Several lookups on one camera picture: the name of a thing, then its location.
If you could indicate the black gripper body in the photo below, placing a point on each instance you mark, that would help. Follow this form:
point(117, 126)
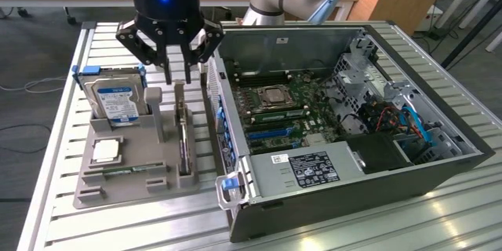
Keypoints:
point(165, 7)

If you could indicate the dark graphics card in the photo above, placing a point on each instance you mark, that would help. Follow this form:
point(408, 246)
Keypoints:
point(183, 139)

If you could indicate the hard disk with blue caddy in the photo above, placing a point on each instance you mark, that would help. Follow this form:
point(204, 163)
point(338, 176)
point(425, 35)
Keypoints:
point(115, 101)

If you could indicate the metal CPU socket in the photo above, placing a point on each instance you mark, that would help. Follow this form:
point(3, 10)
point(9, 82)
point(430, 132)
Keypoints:
point(274, 96)

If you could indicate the blue expansion slot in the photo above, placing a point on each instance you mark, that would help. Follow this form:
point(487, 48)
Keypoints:
point(270, 134)

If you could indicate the green motherboard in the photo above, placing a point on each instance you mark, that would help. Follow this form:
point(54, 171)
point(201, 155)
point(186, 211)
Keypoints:
point(314, 115)

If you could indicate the grey parts rack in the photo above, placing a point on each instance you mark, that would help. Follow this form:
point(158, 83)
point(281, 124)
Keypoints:
point(149, 151)

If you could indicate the silver CPU chip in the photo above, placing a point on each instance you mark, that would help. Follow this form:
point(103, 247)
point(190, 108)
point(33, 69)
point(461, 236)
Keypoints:
point(107, 150)

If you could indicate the black expansion slot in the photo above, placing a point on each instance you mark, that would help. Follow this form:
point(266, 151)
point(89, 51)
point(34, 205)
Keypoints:
point(274, 145)

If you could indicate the large metal disk bay cage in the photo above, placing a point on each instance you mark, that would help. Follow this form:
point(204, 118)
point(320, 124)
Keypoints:
point(353, 86)

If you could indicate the silver chipset heat sink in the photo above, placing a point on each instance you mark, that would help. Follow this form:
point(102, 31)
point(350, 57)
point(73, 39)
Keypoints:
point(316, 140)

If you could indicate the grey power supply unit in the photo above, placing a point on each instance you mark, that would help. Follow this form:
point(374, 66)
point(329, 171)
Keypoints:
point(274, 171)

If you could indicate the blue case latch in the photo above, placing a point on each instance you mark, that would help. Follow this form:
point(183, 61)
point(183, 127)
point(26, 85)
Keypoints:
point(229, 182)

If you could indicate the white device red mark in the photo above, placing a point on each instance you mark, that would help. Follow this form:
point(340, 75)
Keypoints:
point(432, 16)

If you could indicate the black open PC case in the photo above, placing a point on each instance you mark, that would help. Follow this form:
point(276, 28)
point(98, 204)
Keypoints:
point(353, 201)

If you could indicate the black slanted pole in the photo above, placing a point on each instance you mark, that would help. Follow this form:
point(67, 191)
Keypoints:
point(471, 32)

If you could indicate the small metal disk bay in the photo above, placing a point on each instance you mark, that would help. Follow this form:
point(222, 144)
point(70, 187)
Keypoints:
point(444, 145)

